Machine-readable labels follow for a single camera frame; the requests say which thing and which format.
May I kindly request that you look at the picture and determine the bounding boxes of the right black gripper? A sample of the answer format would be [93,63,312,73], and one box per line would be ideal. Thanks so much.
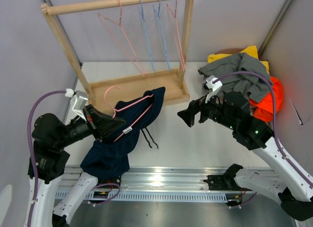
[177,89,237,131]

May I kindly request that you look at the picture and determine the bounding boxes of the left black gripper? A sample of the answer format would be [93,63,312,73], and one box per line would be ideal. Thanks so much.
[56,103,126,148]

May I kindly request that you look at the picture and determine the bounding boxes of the pink hanger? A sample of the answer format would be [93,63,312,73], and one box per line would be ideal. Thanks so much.
[104,86,154,142]
[166,0,185,73]
[98,0,147,77]

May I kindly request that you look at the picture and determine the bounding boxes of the navy blue shorts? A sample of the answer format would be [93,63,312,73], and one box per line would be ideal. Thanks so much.
[80,87,166,179]

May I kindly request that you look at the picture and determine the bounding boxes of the grey shorts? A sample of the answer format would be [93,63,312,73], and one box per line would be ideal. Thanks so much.
[198,53,272,103]

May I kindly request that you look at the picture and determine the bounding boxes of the orange shorts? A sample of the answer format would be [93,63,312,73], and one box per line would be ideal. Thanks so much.
[249,76,284,123]

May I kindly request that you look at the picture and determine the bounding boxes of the yellow shorts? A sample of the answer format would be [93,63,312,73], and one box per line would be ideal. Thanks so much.
[207,45,269,73]

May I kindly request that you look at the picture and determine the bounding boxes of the blue hanger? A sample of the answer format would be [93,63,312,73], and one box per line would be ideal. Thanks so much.
[138,0,156,73]
[153,0,172,72]

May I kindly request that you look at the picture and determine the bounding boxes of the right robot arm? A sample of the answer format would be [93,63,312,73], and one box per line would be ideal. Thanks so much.
[177,92,313,221]

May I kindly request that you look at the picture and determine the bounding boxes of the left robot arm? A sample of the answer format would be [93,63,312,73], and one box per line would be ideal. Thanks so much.
[24,105,126,227]

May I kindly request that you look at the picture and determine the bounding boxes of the wooden clothes rack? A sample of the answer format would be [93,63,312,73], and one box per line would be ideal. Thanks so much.
[41,0,194,114]

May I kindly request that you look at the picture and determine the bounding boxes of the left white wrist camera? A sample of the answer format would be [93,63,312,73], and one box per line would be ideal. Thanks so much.
[65,88,89,121]

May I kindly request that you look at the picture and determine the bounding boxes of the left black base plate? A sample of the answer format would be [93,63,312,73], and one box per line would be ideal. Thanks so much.
[98,175,122,189]

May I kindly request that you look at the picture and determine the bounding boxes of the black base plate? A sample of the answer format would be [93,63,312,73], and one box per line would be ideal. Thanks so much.
[203,175,236,191]
[98,175,122,189]

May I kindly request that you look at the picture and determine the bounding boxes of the aluminium mounting rail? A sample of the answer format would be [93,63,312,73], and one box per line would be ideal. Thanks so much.
[58,165,282,192]

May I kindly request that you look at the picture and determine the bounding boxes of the slotted grey cable duct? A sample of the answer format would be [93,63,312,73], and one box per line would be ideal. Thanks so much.
[54,191,228,202]

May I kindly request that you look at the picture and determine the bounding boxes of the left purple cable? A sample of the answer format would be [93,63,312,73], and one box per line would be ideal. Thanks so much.
[25,90,68,227]

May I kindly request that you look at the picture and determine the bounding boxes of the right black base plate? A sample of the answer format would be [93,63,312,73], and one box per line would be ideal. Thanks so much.
[203,175,236,191]

